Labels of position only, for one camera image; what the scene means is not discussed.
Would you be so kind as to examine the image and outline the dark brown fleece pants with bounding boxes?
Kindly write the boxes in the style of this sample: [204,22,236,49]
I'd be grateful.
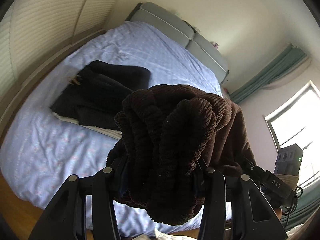
[106,85,254,225]

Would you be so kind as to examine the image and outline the blue striped bed sheet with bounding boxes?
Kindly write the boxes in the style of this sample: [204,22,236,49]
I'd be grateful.
[0,20,232,238]

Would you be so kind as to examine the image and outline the stack of folded dark clothes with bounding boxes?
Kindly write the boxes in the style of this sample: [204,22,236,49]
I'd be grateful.
[50,60,151,140]

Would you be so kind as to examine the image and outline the green curtain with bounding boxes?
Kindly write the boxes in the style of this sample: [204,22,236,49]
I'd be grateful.
[229,44,307,104]

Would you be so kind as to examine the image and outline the grey upholstered headboard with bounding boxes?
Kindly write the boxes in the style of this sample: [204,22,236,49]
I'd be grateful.
[126,2,229,84]

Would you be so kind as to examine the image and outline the white louvered wardrobe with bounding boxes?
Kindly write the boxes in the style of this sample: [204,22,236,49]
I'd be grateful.
[0,0,133,131]

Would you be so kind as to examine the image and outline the window with green frame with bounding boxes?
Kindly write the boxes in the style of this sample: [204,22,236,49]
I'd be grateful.
[265,81,319,189]

